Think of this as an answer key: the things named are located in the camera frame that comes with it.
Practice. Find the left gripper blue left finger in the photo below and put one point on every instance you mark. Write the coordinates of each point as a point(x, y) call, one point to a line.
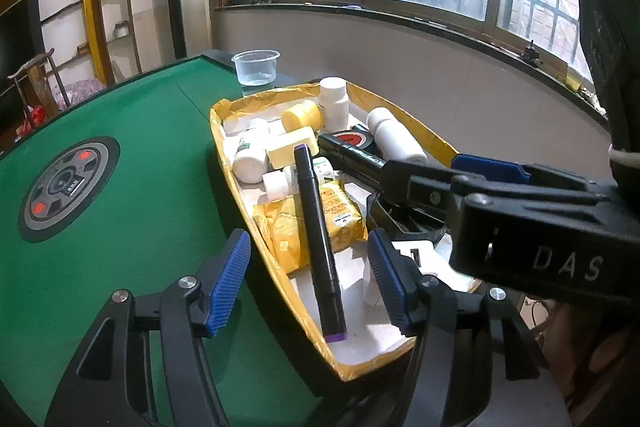
point(224, 275)

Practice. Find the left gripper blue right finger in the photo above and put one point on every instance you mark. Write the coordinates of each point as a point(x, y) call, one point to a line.
point(393, 274)

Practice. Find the white USB charger block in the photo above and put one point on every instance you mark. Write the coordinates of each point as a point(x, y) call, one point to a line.
point(431, 259)

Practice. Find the black plastic fan-shaped part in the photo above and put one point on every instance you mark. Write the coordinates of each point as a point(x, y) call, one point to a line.
point(402, 222)

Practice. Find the purple capped black marker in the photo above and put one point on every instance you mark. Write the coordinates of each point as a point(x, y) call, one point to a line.
point(322, 265)

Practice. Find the white bottle green cross label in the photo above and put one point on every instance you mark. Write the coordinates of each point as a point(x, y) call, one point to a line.
point(279, 184)

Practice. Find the white bottle red text label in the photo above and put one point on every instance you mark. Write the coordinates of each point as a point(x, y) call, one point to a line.
point(393, 139)

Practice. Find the black electrical tape roll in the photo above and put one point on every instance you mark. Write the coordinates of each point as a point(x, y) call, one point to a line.
point(362, 140)

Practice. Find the cream yellow plastic case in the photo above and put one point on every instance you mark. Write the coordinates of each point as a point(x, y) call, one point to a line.
point(280, 148)

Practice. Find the small white pill bottle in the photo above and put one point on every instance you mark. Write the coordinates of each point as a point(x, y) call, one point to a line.
point(334, 103)

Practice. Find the person right hand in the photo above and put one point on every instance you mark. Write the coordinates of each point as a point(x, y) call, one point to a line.
point(587, 349)

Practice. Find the white bottle green plant label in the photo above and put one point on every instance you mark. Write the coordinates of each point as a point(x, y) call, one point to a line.
point(250, 161)

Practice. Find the yellow taped white tray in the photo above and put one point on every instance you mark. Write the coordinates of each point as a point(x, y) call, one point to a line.
point(278, 227)

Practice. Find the yellow round jar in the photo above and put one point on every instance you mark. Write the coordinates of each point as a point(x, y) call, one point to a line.
point(306, 113)

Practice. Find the round mahjong table control panel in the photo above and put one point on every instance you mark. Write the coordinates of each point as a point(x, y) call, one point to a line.
point(66, 187)

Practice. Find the clear plastic water cup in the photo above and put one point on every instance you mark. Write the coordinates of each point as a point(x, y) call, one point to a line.
point(256, 68)

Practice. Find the red plastic bag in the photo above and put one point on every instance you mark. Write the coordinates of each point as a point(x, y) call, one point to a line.
point(34, 118)

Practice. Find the wooden chair centre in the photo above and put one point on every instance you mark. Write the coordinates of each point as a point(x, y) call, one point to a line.
point(34, 71)

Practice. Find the black television screen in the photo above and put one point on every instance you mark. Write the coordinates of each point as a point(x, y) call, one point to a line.
point(20, 41)

